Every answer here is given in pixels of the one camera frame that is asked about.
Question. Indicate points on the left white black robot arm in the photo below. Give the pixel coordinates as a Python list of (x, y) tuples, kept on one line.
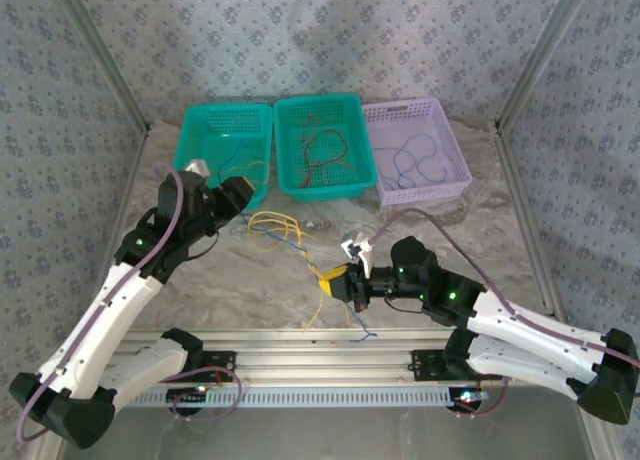
[(105, 315)]

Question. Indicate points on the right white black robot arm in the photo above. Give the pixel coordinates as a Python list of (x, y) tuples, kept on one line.
[(525, 340)]

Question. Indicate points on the teal plastic basket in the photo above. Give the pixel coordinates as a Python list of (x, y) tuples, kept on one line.
[(350, 125), (225, 130)]

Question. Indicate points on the lilac plastic basket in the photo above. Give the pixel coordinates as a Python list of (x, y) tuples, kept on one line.
[(385, 130)]

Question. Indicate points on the right black controller board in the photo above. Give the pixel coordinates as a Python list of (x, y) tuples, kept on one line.
[(467, 396)]

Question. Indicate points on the black controller board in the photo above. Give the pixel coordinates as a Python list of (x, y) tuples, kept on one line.
[(467, 396), (187, 394)]

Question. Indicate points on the left black controller board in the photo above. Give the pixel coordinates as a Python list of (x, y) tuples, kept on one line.
[(187, 394)]

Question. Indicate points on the aluminium table edge rail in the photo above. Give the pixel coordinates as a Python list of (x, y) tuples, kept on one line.
[(131, 180), (510, 160)]

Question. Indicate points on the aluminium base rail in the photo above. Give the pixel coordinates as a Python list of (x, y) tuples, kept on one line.
[(320, 360)]

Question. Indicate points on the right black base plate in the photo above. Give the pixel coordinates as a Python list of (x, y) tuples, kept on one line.
[(425, 365)]

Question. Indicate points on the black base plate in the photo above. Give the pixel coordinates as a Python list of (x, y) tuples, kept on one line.
[(220, 362), (425, 365)]

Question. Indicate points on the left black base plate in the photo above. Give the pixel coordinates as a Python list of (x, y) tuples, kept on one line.
[(220, 362)]

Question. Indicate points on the aluminium frame post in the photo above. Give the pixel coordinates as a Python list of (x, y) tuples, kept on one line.
[(102, 55), (541, 55)]

